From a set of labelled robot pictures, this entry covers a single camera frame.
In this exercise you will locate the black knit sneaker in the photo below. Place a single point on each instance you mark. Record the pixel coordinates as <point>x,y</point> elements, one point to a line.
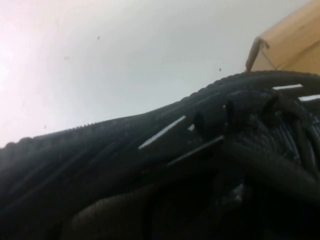
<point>105,155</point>

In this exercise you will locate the brown cardboard shoe box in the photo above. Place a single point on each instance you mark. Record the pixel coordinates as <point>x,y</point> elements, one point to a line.
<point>295,40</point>

